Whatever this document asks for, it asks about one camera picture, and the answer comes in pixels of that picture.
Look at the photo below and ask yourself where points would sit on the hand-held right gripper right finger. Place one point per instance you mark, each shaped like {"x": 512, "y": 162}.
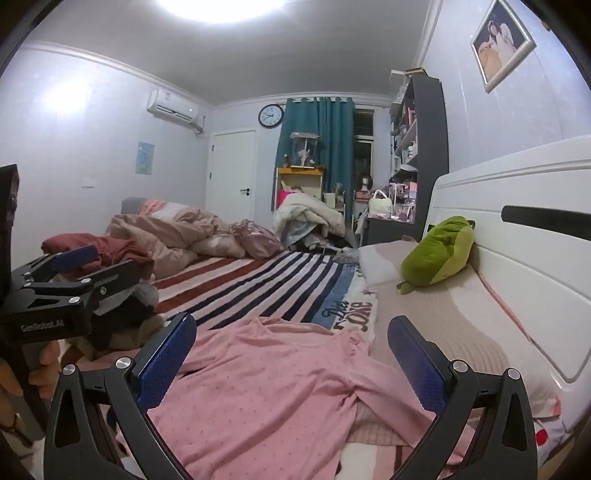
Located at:
{"x": 418, "y": 364}

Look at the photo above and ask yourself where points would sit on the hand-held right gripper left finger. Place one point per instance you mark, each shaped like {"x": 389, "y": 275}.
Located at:
{"x": 166, "y": 364}

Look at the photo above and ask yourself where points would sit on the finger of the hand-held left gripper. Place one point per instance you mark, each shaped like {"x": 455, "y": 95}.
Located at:
{"x": 117, "y": 279}
{"x": 74, "y": 257}

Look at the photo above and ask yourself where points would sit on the pink dotted shirt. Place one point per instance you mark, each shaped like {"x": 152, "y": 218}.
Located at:
{"x": 277, "y": 397}

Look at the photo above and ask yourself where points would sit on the dark clothes pile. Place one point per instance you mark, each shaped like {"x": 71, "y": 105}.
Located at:
{"x": 129, "y": 314}

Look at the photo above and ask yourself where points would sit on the cream clothes pile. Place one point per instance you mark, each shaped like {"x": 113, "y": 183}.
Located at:
{"x": 309, "y": 217}

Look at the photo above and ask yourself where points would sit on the person's left hand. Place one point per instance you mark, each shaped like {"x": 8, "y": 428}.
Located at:
{"x": 47, "y": 369}

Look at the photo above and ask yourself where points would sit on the red cloth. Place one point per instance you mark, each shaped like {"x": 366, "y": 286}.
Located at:
{"x": 101, "y": 249}

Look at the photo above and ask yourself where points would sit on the beige striped pillow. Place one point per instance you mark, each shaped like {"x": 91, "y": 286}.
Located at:
{"x": 443, "y": 314}

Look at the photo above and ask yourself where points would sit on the pink duvet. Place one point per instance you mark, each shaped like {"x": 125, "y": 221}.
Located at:
{"x": 184, "y": 230}

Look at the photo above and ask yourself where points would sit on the green plush toy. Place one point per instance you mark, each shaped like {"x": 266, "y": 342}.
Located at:
{"x": 438, "y": 256}

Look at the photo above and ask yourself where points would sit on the striped printed blanket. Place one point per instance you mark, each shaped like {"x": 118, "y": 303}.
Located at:
{"x": 277, "y": 281}

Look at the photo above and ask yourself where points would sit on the dark desk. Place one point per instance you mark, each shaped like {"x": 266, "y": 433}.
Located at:
{"x": 388, "y": 228}

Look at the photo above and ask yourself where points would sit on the mauve satin cloth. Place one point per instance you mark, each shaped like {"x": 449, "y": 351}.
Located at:
{"x": 256, "y": 235}

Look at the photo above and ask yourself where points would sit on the white door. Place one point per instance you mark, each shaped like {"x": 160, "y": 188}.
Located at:
{"x": 231, "y": 173}

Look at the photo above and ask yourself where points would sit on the white handbag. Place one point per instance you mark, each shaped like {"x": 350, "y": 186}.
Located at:
{"x": 381, "y": 203}

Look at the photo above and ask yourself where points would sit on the white headboard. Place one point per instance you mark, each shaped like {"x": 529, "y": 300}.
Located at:
{"x": 531, "y": 240}

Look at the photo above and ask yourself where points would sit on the white air conditioner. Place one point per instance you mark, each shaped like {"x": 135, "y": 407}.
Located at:
{"x": 174, "y": 108}

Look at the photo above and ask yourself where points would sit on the wig head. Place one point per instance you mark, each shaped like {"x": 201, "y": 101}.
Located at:
{"x": 366, "y": 182}

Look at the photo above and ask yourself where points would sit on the yellow shelf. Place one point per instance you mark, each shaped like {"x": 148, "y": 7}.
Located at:
{"x": 300, "y": 177}

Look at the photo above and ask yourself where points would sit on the dark bookshelf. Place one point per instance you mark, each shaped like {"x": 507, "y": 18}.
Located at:
{"x": 422, "y": 147}

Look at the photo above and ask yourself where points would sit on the glass display case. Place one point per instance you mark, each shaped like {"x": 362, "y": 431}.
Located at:
{"x": 304, "y": 150}

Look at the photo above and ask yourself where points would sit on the teal curtain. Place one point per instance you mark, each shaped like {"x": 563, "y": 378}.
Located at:
{"x": 314, "y": 152}

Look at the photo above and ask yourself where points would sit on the ceiling light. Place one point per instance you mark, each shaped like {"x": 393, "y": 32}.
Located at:
{"x": 221, "y": 7}

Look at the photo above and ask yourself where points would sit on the blue wall poster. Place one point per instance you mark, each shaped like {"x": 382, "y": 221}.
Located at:
{"x": 145, "y": 158}

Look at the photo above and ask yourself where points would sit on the round wall clock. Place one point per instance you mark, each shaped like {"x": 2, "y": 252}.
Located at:
{"x": 270, "y": 115}

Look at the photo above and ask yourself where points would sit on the framed wall picture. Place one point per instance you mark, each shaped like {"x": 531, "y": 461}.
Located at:
{"x": 502, "y": 44}

